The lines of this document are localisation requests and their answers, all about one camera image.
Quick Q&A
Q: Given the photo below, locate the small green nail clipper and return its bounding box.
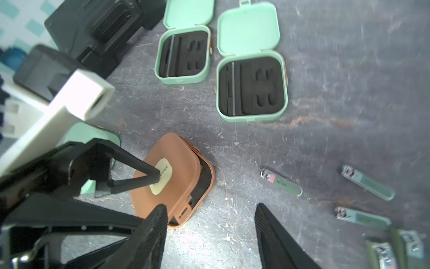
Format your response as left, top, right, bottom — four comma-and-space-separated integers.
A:
260, 167, 303, 197

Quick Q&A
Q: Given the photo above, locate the green nail tool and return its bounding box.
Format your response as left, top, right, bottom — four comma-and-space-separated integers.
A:
391, 228, 429, 269

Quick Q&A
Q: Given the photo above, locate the brown clipper case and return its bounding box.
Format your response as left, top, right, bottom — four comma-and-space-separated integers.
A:
131, 133, 216, 228

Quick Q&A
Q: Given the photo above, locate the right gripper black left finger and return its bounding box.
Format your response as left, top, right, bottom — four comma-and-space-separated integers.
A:
101, 205, 168, 269

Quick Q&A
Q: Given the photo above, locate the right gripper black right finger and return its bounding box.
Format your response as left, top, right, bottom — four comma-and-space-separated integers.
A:
254, 203, 320, 269

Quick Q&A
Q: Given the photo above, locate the green nail clipper right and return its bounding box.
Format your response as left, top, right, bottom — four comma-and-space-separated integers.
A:
334, 207, 392, 230

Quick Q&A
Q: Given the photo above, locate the black plastic tool case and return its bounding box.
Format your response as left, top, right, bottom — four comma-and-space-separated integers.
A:
44, 0, 166, 78

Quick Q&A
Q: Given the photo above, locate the green clipper case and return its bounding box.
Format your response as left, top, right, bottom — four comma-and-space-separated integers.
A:
155, 0, 215, 85
216, 1, 288, 123
54, 123, 122, 197

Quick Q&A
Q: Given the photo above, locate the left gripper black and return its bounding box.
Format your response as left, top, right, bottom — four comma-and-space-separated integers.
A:
1, 145, 160, 269

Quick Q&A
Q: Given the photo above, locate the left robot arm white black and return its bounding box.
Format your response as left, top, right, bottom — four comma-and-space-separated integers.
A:
1, 68, 168, 269

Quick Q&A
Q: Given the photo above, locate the green nail clipper upper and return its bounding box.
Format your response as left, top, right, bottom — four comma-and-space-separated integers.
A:
339, 165, 395, 201

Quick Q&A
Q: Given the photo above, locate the large green nail clipper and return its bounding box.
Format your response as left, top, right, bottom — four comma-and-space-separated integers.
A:
366, 240, 399, 269

